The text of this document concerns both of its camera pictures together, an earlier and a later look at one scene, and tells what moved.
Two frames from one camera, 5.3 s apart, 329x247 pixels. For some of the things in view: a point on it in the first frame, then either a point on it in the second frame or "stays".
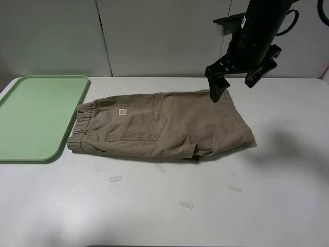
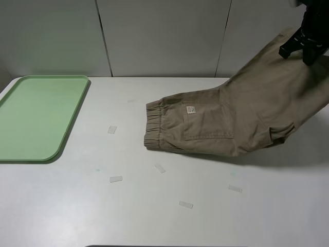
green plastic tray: [35, 113] stays
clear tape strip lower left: [115, 178] stays
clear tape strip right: [233, 188] stays
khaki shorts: [184, 124] to [261, 105]
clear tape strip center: [160, 168] stays
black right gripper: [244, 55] to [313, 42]
